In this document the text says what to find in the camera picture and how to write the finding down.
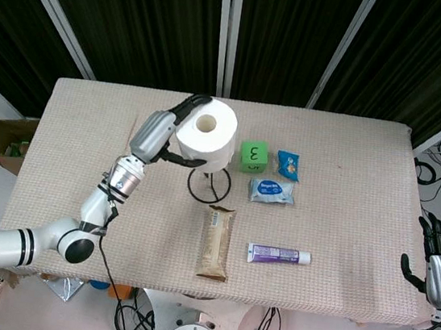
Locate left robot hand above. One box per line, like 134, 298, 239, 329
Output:
127, 85, 216, 172

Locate white toilet paper roll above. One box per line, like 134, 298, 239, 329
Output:
170, 93, 242, 177

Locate green foam number cube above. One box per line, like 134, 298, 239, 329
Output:
237, 138, 272, 176

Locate brown snack bar wrapper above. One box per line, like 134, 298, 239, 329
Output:
194, 203, 238, 284

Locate white blue wet wipes pack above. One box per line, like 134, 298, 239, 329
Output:
247, 176, 297, 208

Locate blue snack packet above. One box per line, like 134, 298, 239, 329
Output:
274, 149, 303, 183

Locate beige woven table cloth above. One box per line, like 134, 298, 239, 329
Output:
0, 70, 441, 330

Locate cardboard box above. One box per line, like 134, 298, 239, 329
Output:
0, 114, 40, 178

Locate orange box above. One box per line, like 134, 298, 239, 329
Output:
106, 283, 135, 302

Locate blue round lid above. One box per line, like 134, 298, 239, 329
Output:
88, 279, 110, 293

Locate purple white toothpaste tube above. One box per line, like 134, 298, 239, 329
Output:
246, 241, 314, 271

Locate silver foil bag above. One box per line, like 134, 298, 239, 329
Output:
38, 273, 85, 304

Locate black wire roll holder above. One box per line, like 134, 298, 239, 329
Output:
184, 164, 234, 207

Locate black coiled cable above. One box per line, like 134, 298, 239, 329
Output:
411, 157, 440, 187

